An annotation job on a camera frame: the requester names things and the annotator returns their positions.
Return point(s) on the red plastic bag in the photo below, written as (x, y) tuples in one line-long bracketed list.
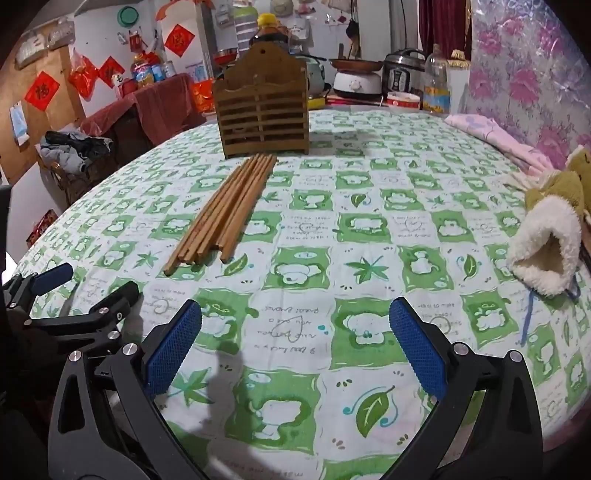
[(83, 76)]

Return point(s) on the pink floral cloth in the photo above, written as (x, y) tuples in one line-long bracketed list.
[(496, 138)]

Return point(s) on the white electric cooker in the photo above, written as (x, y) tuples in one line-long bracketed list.
[(356, 84)]

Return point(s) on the clear plastic bottle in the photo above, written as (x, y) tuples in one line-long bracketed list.
[(436, 81)]

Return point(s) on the wrapped wall plaque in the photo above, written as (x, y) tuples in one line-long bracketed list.
[(28, 50), (61, 33)]

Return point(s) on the green checked printed bedsheet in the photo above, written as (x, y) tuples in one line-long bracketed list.
[(360, 221)]

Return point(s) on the bundle of wooden chopsticks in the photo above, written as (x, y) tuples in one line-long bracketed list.
[(221, 212)]

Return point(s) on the brown frying pan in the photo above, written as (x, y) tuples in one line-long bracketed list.
[(355, 64)]

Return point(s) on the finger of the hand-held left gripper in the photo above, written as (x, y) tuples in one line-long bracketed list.
[(51, 278), (107, 308)]

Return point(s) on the red printed gift bag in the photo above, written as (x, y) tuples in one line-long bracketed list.
[(203, 96)]

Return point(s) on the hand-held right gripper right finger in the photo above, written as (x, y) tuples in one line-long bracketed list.
[(415, 348)]

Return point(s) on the slatted wooden chopstick holder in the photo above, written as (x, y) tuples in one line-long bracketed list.
[(261, 106)]

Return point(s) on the red metal bowl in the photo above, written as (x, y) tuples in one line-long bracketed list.
[(225, 57)]

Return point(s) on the dark sauce bottle yellow cap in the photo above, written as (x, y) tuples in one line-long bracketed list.
[(270, 33)]

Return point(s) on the light green rice cooker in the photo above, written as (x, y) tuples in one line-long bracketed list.
[(315, 74)]

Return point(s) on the red diamond paper decoration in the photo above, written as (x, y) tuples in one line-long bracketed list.
[(42, 90), (111, 70), (178, 39)]

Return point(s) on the red and white bowl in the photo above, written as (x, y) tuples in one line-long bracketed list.
[(404, 100)]

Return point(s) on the pile of dark clothes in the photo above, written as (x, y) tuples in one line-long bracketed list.
[(74, 146)]

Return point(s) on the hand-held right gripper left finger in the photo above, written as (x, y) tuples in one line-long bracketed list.
[(178, 348)]

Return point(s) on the yellow cooking oil bottle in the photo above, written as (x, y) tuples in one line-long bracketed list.
[(144, 69)]

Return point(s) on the blue face masks pack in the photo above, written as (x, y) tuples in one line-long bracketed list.
[(18, 122)]

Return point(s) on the red cloth covered table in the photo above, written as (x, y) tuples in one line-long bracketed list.
[(143, 113)]

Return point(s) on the dark brown basket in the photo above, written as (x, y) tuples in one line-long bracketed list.
[(81, 182)]

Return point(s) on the green and cream plush toy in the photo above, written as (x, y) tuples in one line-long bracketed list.
[(549, 230)]

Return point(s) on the red printed box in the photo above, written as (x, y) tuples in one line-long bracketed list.
[(41, 228)]

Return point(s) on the dark red curtain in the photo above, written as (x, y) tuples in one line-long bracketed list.
[(443, 23)]

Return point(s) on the floral plastic-wrapped mattress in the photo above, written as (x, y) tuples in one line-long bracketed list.
[(521, 69)]

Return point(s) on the green round plate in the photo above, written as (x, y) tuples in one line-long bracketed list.
[(128, 16)]

